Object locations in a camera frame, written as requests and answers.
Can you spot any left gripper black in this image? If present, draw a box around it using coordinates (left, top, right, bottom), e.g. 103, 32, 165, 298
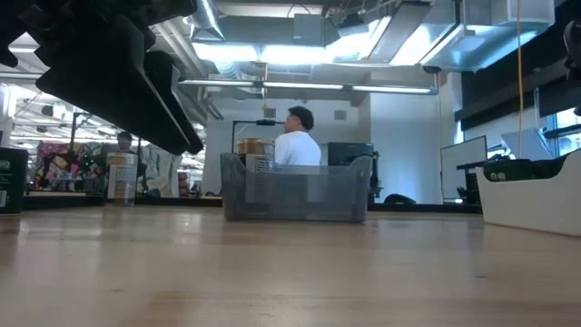
0, 0, 205, 156

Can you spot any gold-lidded glass seasoning jar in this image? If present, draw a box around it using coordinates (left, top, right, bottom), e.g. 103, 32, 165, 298
235, 137, 277, 203

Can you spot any green-lidded glass spice jar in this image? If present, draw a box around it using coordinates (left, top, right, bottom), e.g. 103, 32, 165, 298
0, 147, 29, 215

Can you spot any white plastic bin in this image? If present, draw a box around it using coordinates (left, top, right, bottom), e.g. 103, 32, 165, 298
474, 148, 581, 238

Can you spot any person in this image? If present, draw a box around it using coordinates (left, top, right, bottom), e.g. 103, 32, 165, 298
273, 104, 323, 167
115, 130, 149, 158

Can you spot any grey hanging garment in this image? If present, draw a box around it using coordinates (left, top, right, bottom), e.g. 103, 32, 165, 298
138, 144, 183, 197

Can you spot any beige cup at top left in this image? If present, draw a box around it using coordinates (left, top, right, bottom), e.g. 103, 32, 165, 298
105, 152, 139, 205

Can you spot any colourful patterned cloth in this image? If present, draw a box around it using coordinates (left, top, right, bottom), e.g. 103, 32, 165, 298
34, 140, 108, 192

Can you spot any ceiling light strip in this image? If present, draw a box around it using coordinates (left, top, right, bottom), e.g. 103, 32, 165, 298
179, 79, 438, 96

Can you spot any grey translucent plastic bin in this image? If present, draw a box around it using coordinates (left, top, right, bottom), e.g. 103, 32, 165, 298
220, 152, 373, 223

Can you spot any black computer monitor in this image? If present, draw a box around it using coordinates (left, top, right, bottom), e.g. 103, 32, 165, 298
327, 142, 376, 167

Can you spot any black dome object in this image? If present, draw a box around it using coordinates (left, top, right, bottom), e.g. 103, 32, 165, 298
383, 193, 418, 205

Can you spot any white computer monitor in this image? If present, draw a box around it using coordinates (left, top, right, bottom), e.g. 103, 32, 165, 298
439, 134, 489, 202

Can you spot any silver round air duct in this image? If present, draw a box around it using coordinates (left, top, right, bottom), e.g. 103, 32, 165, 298
188, 0, 228, 42

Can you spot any black stand frame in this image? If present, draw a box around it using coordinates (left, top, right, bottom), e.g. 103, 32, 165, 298
231, 118, 287, 155

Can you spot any black aluminium table frame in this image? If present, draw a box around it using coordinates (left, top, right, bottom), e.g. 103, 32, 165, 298
0, 190, 483, 214

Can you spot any silver ceiling air duct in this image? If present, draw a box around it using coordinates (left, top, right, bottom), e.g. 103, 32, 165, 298
419, 0, 557, 74

